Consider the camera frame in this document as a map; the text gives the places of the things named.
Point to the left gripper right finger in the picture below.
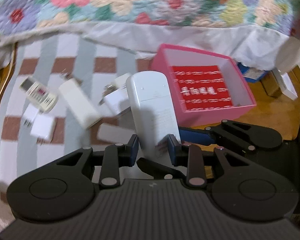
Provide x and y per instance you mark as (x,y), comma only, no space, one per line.
(189,156)

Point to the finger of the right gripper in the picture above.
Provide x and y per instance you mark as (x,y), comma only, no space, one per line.
(197,134)
(158,171)

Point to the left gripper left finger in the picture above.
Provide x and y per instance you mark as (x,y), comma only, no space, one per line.
(117,156)

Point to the grey-white remote with label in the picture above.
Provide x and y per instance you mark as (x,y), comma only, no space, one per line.
(153,112)

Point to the white cube charger adapter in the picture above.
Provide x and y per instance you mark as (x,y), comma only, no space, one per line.
(117,102)

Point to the long white remote back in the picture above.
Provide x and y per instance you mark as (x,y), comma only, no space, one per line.
(79,104)

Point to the cream remote with label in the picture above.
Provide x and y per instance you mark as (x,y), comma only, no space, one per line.
(120,81)

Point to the large white plug charger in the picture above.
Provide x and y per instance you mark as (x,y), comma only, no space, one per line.
(43,128)

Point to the small white plug charger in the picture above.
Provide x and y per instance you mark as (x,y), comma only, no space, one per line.
(29,115)

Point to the air conditioner remote with screen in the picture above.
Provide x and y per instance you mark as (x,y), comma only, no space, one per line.
(38,94)

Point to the pink cardboard box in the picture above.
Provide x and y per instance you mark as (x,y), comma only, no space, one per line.
(205,87)

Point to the white box on floor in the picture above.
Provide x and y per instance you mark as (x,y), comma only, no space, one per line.
(285,84)

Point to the blue cardboard box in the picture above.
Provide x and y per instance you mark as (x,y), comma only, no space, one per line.
(251,75)

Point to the white bed sheet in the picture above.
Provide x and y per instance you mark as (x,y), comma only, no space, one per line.
(252,45)

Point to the floral quilted bedspread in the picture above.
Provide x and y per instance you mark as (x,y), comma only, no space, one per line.
(18,16)

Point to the silver keys on ring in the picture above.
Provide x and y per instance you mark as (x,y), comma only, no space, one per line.
(69,76)

